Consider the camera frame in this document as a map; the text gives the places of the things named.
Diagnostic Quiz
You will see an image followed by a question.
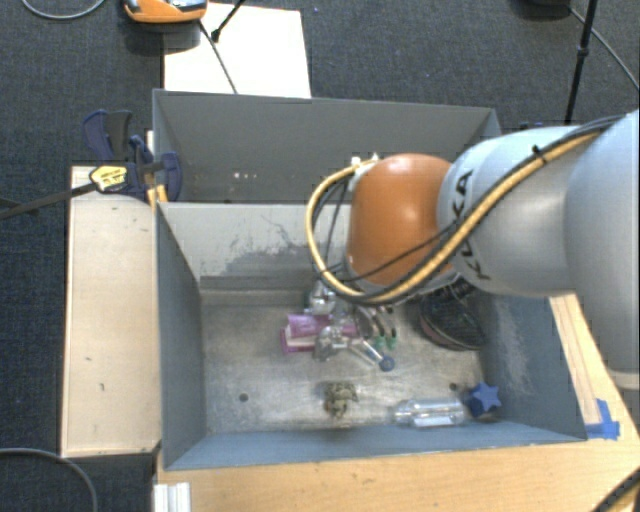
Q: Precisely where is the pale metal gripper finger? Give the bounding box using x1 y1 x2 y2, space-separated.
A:
348 341 385 370
312 324 352 363

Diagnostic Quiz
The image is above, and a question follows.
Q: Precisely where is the purple box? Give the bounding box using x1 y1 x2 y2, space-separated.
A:
278 311 359 357

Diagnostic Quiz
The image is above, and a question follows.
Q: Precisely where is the olive green toy frog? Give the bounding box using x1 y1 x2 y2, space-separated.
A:
322 381 361 419

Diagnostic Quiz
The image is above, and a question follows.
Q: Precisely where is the grey metal bin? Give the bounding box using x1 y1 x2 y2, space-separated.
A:
151 88 589 472

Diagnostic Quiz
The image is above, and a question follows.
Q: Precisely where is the clear plastic bottle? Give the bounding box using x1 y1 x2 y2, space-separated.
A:
391 397 472 430

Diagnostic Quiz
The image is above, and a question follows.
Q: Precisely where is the black and dark red disc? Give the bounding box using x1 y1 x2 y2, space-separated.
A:
418 285 487 352

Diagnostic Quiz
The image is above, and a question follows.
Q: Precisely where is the blue star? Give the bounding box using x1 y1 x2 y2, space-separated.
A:
461 381 503 419

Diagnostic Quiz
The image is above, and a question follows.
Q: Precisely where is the pale wood flat board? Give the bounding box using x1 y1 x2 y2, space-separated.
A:
60 165 164 459

